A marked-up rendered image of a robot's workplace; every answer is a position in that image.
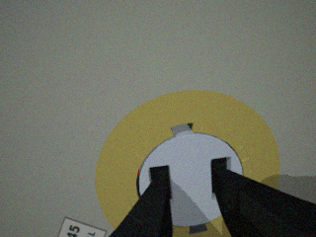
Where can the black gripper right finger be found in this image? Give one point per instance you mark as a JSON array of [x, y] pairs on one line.
[[251, 209]]

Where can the white cylinder with two slots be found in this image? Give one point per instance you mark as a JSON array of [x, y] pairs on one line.
[[187, 158]]

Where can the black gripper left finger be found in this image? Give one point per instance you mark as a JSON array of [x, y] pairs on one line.
[[151, 215]]

